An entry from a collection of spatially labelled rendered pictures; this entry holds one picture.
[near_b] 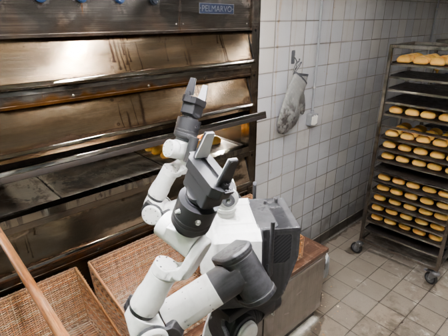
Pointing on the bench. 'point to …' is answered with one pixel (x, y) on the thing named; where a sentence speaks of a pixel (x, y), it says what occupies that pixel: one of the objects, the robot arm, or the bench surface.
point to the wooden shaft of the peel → (33, 288)
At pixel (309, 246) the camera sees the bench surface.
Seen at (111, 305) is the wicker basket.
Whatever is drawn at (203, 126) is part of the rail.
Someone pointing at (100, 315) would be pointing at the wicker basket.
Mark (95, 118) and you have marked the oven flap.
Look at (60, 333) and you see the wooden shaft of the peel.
